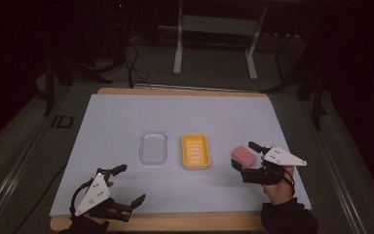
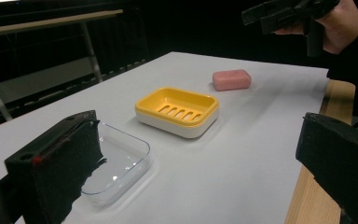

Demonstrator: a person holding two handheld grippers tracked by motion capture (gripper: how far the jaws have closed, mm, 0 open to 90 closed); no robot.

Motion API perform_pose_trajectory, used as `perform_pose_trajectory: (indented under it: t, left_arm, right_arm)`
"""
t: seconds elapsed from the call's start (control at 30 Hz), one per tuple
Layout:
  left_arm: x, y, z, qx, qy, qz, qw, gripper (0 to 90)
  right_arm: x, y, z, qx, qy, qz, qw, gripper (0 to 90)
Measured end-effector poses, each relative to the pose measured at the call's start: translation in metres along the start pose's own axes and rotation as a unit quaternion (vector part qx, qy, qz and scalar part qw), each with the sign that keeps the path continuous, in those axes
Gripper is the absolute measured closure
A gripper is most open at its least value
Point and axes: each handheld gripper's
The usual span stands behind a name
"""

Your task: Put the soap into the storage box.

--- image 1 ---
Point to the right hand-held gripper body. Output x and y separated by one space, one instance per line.
280 157

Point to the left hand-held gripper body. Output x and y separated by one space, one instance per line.
94 194

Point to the pink soap bar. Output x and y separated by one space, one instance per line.
244 156

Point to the person's left hand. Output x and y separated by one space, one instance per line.
98 221

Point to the person's right hand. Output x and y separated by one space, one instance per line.
280 192

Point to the clear plastic container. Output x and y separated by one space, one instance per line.
153 147

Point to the yellow soap dish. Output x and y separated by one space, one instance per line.
195 151

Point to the black stand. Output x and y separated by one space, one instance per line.
49 94
318 104

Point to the white table mat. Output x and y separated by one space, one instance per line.
175 112

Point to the white metal stand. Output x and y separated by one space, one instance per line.
217 24

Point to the metal floor rail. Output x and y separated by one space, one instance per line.
341 185
9 175

